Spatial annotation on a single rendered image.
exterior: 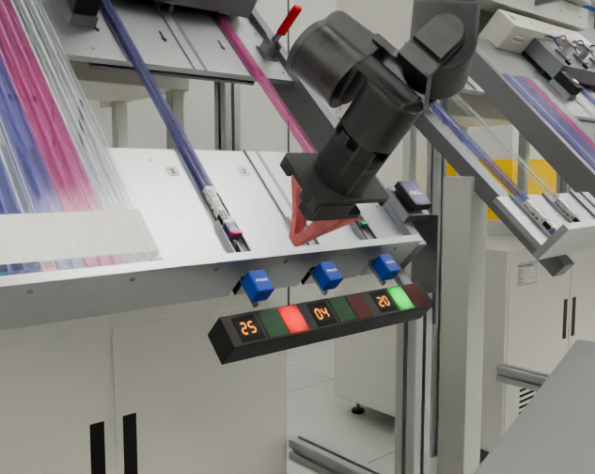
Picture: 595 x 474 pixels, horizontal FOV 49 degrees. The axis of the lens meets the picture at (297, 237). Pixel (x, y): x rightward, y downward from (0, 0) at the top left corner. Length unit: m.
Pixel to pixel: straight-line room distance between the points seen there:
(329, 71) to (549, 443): 0.37
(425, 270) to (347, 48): 0.51
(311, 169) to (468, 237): 0.64
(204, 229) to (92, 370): 0.35
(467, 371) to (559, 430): 0.65
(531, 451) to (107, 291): 0.41
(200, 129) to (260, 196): 2.19
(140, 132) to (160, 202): 2.12
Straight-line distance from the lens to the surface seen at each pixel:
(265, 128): 3.26
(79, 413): 1.04
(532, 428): 0.63
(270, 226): 0.83
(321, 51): 0.60
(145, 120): 2.90
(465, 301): 1.24
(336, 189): 0.61
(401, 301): 0.88
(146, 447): 1.11
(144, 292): 0.70
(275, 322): 0.74
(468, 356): 1.27
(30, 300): 0.65
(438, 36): 0.58
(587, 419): 0.67
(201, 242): 0.75
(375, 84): 0.58
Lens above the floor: 0.83
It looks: 6 degrees down
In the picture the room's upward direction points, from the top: straight up
